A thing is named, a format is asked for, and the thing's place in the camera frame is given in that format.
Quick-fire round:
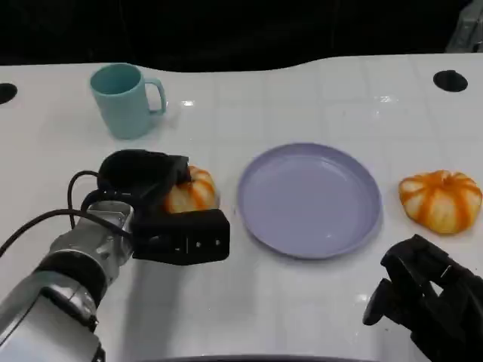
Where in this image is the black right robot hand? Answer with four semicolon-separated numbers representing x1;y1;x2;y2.
361;233;483;362

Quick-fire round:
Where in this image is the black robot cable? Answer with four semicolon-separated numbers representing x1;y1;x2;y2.
67;170;103;229
0;209;131;256

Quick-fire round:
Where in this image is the pale green mug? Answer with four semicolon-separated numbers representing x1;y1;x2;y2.
89;63;168;141

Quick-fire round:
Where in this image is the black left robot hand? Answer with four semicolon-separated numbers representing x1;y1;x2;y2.
97;149;192;223

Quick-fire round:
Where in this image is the grey machine frame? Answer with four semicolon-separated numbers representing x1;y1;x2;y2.
447;0;483;54

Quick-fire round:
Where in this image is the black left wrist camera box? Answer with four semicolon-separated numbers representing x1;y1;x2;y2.
131;209;232;267

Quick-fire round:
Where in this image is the lilac plate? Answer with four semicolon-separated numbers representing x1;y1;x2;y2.
236;142;383;260

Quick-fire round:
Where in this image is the orange white toy bread roll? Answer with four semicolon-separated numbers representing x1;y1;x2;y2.
398;170;483;236
164;165;221;214

